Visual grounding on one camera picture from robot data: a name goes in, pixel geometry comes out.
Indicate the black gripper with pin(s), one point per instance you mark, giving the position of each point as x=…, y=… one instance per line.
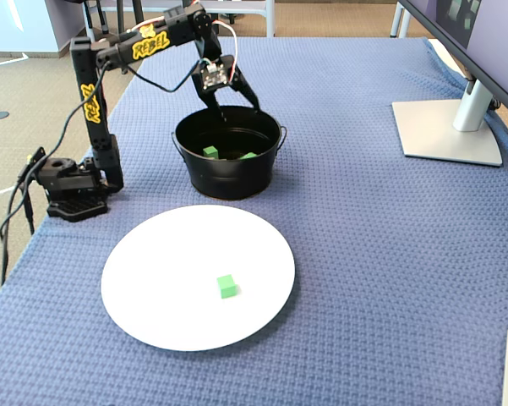
x=232, y=76

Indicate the green cube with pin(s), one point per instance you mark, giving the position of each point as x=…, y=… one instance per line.
x=248, y=156
x=227, y=287
x=210, y=151

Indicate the white round plate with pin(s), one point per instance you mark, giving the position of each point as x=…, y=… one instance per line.
x=173, y=287

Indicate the black metal bucket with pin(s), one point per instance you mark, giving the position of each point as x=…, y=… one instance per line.
x=228, y=177

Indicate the white metal table leg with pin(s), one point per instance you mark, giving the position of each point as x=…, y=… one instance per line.
x=397, y=23

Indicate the blue woven tablecloth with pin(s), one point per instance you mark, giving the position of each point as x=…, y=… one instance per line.
x=363, y=232

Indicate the silver computer monitor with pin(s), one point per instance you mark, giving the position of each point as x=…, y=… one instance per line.
x=444, y=135

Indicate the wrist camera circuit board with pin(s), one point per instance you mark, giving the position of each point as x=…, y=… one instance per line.
x=214, y=76

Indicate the white table frame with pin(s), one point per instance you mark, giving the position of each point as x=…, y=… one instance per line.
x=270, y=19

